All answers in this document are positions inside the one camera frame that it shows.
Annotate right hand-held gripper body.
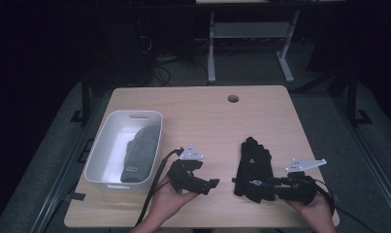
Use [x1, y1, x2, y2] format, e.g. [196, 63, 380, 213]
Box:
[275, 157, 328, 206]

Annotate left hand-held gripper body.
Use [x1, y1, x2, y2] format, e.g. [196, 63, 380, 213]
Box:
[166, 143, 213, 196]

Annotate black glove with white print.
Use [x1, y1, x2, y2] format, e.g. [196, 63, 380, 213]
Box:
[232, 136, 277, 204]

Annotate black glove with grip palm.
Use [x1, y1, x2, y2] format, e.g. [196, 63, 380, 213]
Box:
[233, 176, 249, 197]

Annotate grey fleece glove with label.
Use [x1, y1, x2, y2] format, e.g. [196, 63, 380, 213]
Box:
[119, 134, 161, 183]

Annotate white plastic bin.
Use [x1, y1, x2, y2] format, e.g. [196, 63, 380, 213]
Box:
[83, 110, 164, 194]

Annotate person's right hand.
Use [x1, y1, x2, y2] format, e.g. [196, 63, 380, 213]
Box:
[282, 190, 334, 225]

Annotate person's left hand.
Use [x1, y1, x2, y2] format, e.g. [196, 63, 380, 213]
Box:
[148, 174, 200, 224]

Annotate black metal stand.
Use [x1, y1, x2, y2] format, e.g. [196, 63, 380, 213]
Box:
[344, 69, 375, 127]
[70, 72, 91, 124]

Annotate black tape strip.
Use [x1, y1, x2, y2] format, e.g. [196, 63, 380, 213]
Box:
[65, 191, 87, 202]

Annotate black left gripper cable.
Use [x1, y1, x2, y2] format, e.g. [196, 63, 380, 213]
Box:
[134, 148, 185, 228]

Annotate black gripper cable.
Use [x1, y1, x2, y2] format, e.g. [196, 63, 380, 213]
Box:
[312, 179, 376, 233]
[134, 148, 185, 228]

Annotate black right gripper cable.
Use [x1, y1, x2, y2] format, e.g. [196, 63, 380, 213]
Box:
[312, 179, 376, 233]

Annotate tangle of floor cables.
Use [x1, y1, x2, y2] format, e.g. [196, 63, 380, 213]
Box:
[136, 32, 204, 88]

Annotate white metal desk frame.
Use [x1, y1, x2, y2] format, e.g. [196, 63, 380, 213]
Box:
[207, 9, 302, 85]

